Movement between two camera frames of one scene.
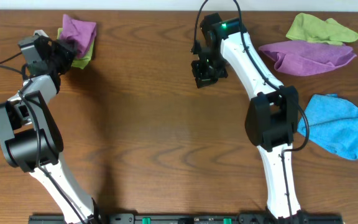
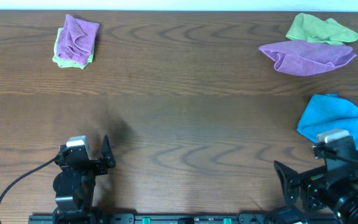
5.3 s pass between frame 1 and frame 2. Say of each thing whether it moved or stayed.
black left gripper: moved
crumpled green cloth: stayed
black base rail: stayed
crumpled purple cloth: stayed
